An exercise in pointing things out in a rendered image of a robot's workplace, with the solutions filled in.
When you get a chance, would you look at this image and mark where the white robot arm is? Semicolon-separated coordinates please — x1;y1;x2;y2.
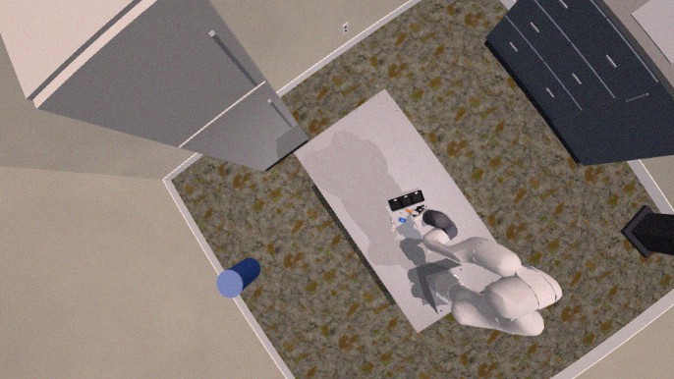
413;209;562;336

